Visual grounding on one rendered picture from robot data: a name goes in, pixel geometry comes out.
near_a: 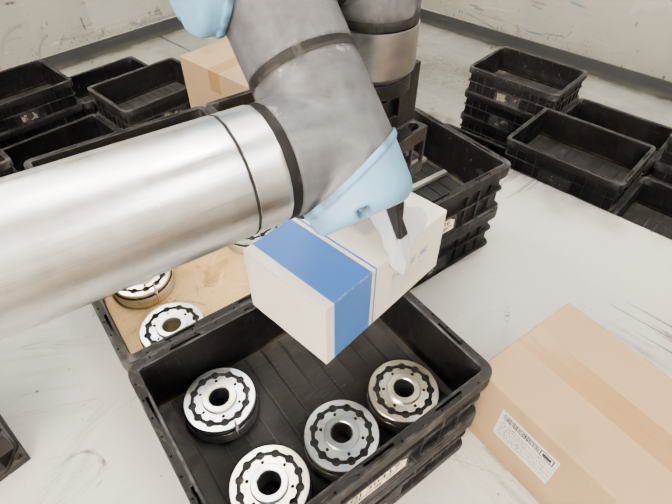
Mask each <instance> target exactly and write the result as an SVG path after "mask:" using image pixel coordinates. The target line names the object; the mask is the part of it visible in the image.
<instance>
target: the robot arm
mask: <svg viewBox="0 0 672 504"><path fill-rule="evenodd" d="M169 1H170V3H171V5H172V8H173V10H174V12H175V14H176V16H177V18H178V19H179V20H180V21H181V22H182V23H183V26H184V28H185V29H186V30H187V31H188V32H189V33H190V34H192V35H193V36H195V37H198V38H207V37H215V38H216V39H219V38H222V37H224V36H225V35H226V36H227V38H228V41H229V43H230V45H231V48H232V50H233V52H234V54H235V56H236V59H237V61H238V63H239V65H240V68H241V70H242V72H243V74H244V77H245V79H246V81H247V83H248V86H249V88H250V91H251V93H252V95H253V97H254V100H255V101H254V102H252V103H250V104H247V105H240V106H237V107H234V108H230V109H227V110H224V111H220V112H217V113H214V114H210V115H207V116H204V117H200V118H197V119H194V120H190V121H187V122H184V123H180V124H177V125H174V126H170V127H167V128H164V129H160V130H157V131H154V132H150V133H147V134H144V135H140V136H137V137H134V138H130V139H127V140H124V141H120V142H117V143H114V144H110V145H107V146H104V147H100V148H97V149H94V150H90V151H87V152H84V153H80V154H77V155H74V156H70V157H67V158H64V159H60V160H57V161H54V162H50V163H47V164H44V165H40V166H37V167H34V168H30V169H27V170H24V171H20V172H17V173H14V174H10V175H7V176H4V177H0V341H2V340H5V339H7V338H9V337H12V336H14V335H17V334H19V333H21V332H24V331H26V330H29V329H31V328H33V327H36V326H38V325H41V324H43V323H45V322H48V321H50V320H53V319H55V318H57V317H60V316H62V315H64V314H67V313H69V312H72V311H74V310H76V309H79V308H81V307H84V306H86V305H88V304H91V303H93V302H96V301H98V300H100V299H103V298H105V297H107V296H110V295H112V294H115V293H117V292H119V291H122V290H124V289H127V288H129V287H131V286H134V285H136V284H139V283H141V282H143V281H146V280H148V279H151V278H153V277H155V276H158V275H160V274H162V273H165V272H167V271H170V270H172V269H174V268H177V267H179V266H182V265H184V264H186V263H189V262H191V261H194V260H196V259H198V258H201V257H203V256H206V255H208V254H210V253H213V252H215V251H217V250H220V249H222V248H225V247H227V246H229V245H232V244H234V243H237V242H239V241H241V240H244V239H246V238H249V237H251V236H253V235H256V234H258V233H260V232H263V231H265V230H268V229H270V228H272V227H275V226H277V225H280V224H282V223H284V222H287V221H288V220H291V219H293V218H295V217H296V218H299V219H305V220H306V221H309V222H310V224H311V226H312V228H313V230H314V232H315V233H317V234H318V235H321V236H327V235H330V234H332V233H334V232H337V231H339V230H341V229H344V228H346V227H348V226H350V225H353V224H355V223H357V222H359V221H362V220H364V219H366V218H368V217H370V218H371V221H372V223H373V225H374V226H375V228H376V229H377V230H378V231H379V233H380V235H381V237H382V244H383V248H384V249H385V251H386V253H387V255H388V258H389V265H390V267H391V268H393V269H394V270H395V271H396V272H398V273H399V274H400V275H401V276H403V277H404V276H406V275H407V274H408V271H409V267H410V261H411V255H410V251H411V248H410V247H411V246H412V244H413V243H414V241H415V240H416V238H417V237H418V236H419V234H420V233H421V231H422V230H423V229H424V227H425V225H426V223H427V216H426V213H425V211H424V209H423V208H421V207H408V206H407V205H406V203H405V200H406V199H407V198H408V196H409V195H410V193H411V190H412V178H411V176H412V175H414V174H415V173H417V172H418V171H419V170H421V166H422V159H423V153H424V146H425V140H426V133H427V126H428V125H425V124H423V123H421V122H418V121H416V120H415V119H414V112H415V105H416V97H417V89H418V81H419V73H420V65H421V61H420V60H417V59H416V53H417V45H418V36H419V28H420V11H421V3H422V0H169ZM408 127H409V128H412V127H417V129H416V130H414V131H412V132H411V130H410V129H408ZM419 142H421V143H420V150H419V157H418V161H417V162H416V163H414V164H413V165H411V164H412V157H413V149H414V146H415V145H416V144H418V143H419ZM408 151H409V152H408ZM406 164H407V165H406Z"/></svg>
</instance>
